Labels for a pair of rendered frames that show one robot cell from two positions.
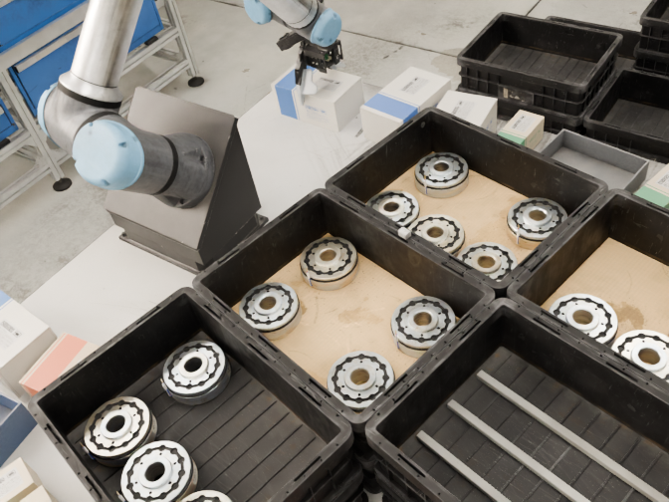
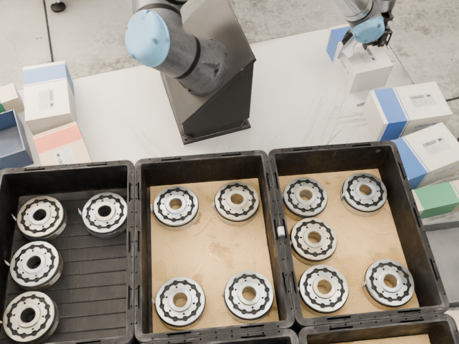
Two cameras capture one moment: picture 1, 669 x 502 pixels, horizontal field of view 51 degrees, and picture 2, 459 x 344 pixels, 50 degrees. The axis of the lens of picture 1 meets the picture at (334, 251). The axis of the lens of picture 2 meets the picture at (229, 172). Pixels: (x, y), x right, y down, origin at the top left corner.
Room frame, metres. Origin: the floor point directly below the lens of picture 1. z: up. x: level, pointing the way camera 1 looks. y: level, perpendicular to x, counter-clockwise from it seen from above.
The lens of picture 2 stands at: (0.38, -0.22, 1.85)
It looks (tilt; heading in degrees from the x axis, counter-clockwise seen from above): 59 degrees down; 28
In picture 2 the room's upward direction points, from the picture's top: 2 degrees clockwise
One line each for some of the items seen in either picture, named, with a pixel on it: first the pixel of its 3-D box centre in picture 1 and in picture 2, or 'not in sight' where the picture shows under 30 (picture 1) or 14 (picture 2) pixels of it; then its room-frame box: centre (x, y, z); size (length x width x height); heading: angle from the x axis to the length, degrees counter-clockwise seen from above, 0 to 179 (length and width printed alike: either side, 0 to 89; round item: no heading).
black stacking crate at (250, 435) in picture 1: (193, 437); (67, 259); (0.55, 0.26, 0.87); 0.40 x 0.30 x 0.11; 35
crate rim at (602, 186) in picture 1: (460, 189); (350, 225); (0.89, -0.24, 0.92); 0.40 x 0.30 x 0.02; 35
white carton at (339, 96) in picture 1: (318, 96); (357, 56); (1.53, -0.04, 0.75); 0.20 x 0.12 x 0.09; 46
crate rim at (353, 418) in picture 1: (336, 292); (207, 237); (0.72, 0.01, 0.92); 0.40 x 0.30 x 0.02; 35
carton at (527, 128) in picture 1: (505, 152); (440, 199); (1.18, -0.42, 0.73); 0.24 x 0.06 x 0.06; 133
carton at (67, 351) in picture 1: (81, 380); (65, 158); (0.79, 0.50, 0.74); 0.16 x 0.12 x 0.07; 54
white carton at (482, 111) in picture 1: (456, 134); (418, 160); (1.26, -0.33, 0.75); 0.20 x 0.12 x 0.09; 143
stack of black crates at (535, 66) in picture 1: (534, 109); not in sight; (1.78, -0.72, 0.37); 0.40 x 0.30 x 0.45; 45
